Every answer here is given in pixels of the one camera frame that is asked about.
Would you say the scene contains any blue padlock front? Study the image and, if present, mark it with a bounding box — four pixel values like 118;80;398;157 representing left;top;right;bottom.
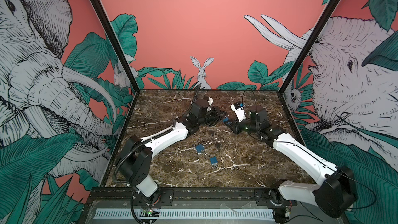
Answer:
209;156;218;168

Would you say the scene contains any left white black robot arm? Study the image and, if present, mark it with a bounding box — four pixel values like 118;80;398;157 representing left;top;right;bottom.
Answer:
113;97;228;205

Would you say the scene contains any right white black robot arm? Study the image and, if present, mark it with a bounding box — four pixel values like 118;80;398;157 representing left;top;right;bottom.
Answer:
224;102;357;218

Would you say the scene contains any black padlock near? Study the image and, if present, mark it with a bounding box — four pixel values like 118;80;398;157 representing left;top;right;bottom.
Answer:
214;139;221;149

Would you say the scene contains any small green circuit board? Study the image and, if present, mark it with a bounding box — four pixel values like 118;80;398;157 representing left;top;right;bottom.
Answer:
140;208;160;218

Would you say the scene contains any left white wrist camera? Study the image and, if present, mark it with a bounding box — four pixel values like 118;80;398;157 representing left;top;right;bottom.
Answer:
203;96;213;106

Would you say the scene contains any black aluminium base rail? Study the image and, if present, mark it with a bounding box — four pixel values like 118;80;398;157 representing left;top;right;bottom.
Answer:
86;187;298;208

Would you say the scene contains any white ventilated cable duct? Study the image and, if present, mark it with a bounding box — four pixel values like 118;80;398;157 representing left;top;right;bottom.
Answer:
94;208;274;220

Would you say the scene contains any right black frame post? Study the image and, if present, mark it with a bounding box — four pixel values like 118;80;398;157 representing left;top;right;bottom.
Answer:
279;0;356;94

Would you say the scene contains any black frame post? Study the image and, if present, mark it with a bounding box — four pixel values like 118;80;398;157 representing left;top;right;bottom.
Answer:
90;0;141;94
279;0;356;94

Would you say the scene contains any left black frame post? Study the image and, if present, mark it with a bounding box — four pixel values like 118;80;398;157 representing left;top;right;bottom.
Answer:
90;0;141;94

